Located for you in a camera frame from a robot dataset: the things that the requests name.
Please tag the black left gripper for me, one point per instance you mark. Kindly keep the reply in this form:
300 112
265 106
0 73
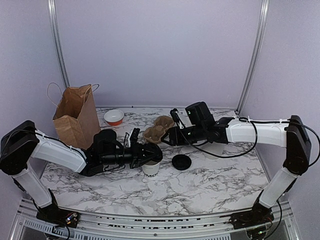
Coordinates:
137 153

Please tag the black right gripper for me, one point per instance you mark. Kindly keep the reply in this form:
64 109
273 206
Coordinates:
175 139

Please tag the white paper coffee cup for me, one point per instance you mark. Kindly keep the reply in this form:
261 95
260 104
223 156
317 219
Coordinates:
151 169

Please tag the brown paper bag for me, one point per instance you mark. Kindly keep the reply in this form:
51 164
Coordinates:
75 118

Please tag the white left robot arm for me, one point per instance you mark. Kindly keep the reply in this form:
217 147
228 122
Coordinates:
25 142

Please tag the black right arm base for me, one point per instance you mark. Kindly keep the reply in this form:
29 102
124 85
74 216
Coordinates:
258 215

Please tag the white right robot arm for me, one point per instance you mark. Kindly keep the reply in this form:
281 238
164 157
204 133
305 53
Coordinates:
289 133

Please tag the black plastic cup lid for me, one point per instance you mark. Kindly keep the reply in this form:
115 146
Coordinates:
181 162

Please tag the orange white bowl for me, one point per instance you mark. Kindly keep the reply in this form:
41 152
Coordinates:
114 117

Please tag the white cylindrical utensil holder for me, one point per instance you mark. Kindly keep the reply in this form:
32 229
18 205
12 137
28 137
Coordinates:
214 148

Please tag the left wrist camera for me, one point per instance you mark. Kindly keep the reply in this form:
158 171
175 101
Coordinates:
132 142

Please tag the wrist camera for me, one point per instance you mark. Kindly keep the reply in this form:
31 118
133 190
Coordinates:
175 116
132 142

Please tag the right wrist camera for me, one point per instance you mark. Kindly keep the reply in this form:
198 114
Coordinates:
175 116

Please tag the aluminium front rail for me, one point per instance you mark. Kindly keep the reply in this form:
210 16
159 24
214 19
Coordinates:
102 226

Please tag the right aluminium frame post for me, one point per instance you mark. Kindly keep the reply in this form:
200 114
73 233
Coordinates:
261 28

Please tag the aluminium frame post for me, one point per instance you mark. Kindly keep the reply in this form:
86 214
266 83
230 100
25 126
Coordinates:
261 28
57 41

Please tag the left aluminium frame post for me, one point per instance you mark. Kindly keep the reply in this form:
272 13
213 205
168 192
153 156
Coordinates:
57 41

